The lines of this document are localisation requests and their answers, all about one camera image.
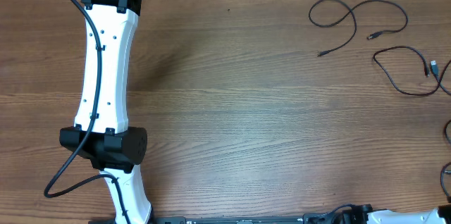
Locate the black USB cable long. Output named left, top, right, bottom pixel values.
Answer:
left=308, top=0, right=409, bottom=57

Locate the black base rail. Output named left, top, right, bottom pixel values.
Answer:
left=87, top=213, right=353, bottom=224

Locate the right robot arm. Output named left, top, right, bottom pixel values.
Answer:
left=333, top=204, right=450, bottom=224

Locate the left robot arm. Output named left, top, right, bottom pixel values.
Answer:
left=44, top=0, right=153, bottom=223

